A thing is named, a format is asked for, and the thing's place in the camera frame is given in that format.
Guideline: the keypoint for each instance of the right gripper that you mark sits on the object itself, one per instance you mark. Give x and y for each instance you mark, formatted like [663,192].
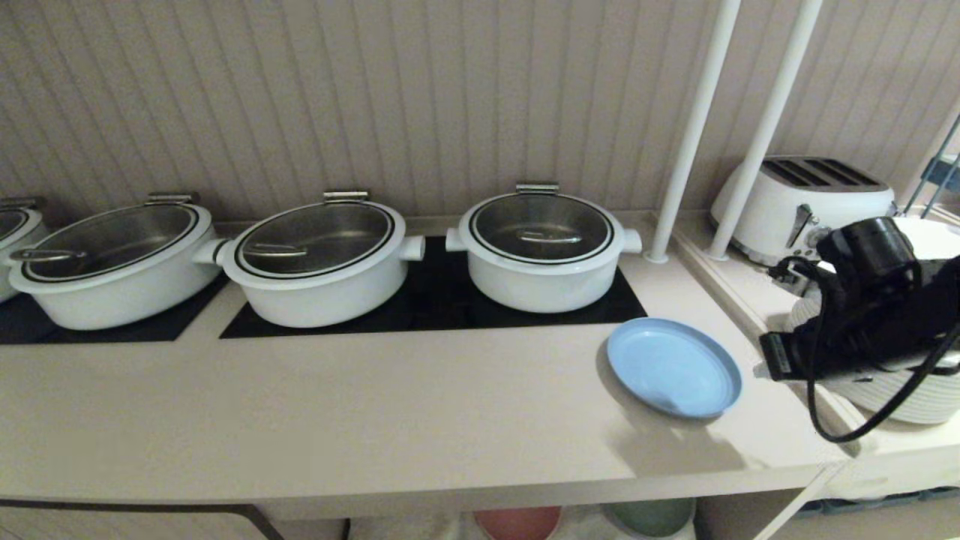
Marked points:
[832,349]

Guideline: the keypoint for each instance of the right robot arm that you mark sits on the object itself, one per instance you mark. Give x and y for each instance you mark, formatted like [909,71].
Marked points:
[874,244]

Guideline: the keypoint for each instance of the light blue plate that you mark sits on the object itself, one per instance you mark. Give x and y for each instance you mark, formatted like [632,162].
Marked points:
[671,367]

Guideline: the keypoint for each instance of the white shelf pole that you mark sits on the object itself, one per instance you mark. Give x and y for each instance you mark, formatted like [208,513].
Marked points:
[765,127]
[694,127]

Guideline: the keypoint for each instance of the green plate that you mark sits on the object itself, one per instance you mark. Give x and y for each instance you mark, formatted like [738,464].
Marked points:
[651,517]

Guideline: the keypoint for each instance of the pink plate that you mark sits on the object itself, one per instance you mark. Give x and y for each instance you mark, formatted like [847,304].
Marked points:
[517,523]

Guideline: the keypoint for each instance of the stack of white plates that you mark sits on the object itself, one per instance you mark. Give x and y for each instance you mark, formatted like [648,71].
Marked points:
[926,397]

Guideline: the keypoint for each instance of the white four-slot toaster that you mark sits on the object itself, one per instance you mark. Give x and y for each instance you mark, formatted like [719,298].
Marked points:
[772,202]

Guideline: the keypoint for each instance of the dark blue tray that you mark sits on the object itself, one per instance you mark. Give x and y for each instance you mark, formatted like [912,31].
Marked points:
[877,501]

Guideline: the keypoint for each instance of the blue metal rack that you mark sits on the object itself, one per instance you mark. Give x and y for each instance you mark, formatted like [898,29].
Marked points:
[941,172]

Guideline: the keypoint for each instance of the black glass cooktop panel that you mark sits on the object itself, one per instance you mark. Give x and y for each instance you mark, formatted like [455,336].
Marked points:
[442,304]
[30,326]

